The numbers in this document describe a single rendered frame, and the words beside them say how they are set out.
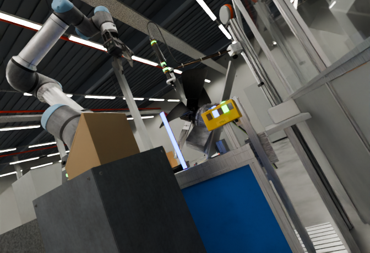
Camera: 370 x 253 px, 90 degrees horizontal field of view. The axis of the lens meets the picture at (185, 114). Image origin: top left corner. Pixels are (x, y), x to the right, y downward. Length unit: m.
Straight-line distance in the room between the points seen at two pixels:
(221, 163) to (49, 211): 0.65
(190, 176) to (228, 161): 0.21
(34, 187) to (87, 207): 6.47
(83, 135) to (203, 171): 0.57
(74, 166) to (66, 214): 0.13
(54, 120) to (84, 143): 0.19
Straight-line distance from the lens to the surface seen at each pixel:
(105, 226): 0.51
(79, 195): 0.56
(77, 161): 0.66
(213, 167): 0.93
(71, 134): 0.69
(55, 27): 1.09
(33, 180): 7.03
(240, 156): 0.89
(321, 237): 1.70
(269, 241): 1.04
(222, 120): 0.85
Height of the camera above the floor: 0.95
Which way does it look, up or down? 10 degrees up
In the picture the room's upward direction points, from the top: 24 degrees counter-clockwise
